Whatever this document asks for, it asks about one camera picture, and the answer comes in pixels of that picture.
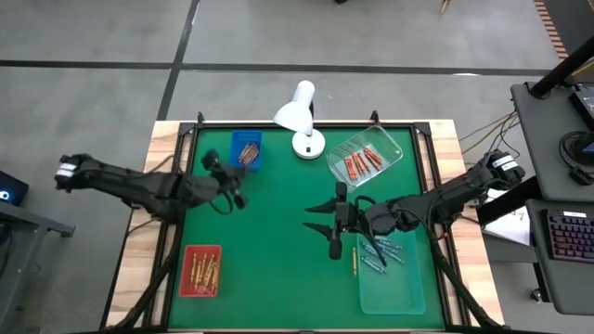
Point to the red plastic basket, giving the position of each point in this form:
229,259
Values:
185,283

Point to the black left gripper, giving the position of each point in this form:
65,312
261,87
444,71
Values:
225,181

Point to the white paper sheet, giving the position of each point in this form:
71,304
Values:
508,227

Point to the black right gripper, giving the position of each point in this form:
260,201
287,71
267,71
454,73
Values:
347,218

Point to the desk caster wheel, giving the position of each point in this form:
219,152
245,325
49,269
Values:
537,295

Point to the teal plastic bin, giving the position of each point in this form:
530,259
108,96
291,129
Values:
399,292

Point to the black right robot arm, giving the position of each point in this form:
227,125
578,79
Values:
445,199

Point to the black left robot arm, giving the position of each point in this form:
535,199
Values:
139,185

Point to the blue plastic basket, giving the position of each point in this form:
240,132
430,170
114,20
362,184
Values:
246,134

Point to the clear plastic container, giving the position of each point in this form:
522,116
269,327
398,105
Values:
390,144

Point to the backlit black keyboard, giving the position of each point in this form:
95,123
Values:
573,236

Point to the grey side cart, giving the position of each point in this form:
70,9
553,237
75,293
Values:
18,260

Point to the wooden stick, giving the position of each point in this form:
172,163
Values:
446,5

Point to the black monitor pole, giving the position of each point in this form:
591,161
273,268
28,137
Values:
561,69

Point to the black headphones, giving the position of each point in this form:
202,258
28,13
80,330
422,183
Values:
580,176

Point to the grey monitor desk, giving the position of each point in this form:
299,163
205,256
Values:
543,148

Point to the black table frame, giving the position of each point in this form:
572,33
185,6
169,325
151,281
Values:
185,129

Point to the grey keyboard desk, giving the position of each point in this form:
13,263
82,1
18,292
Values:
571,287

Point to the black computer with blue light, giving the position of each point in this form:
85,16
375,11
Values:
14,185

